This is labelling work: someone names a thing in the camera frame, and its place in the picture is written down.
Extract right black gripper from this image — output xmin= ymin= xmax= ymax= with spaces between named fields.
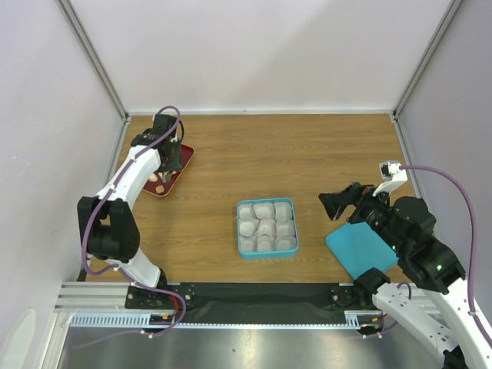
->
xmin=316 ymin=181 xmax=405 ymax=253

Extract metal tongs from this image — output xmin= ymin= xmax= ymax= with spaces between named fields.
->
xmin=161 ymin=171 xmax=174 ymax=183

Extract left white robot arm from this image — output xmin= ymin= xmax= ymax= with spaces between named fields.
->
xmin=77 ymin=106 xmax=183 ymax=308

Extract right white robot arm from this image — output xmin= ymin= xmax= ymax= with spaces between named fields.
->
xmin=318 ymin=182 xmax=491 ymax=368

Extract red lacquer tray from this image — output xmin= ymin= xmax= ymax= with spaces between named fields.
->
xmin=143 ymin=144 xmax=195 ymax=198

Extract teal tin lid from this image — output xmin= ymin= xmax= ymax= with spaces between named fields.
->
xmin=325 ymin=223 xmax=397 ymax=280

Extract teal square tin box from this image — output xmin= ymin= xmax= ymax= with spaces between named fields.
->
xmin=236 ymin=198 xmax=300 ymax=260

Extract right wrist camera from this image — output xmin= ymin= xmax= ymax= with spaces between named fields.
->
xmin=373 ymin=161 xmax=408 ymax=197

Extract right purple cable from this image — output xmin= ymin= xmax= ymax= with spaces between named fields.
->
xmin=399 ymin=164 xmax=489 ymax=339

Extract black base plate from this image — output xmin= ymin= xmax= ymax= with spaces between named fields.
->
xmin=126 ymin=282 xmax=362 ymax=324

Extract aluminium frame rail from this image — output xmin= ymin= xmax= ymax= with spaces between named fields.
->
xmin=55 ymin=282 xmax=385 ymax=331

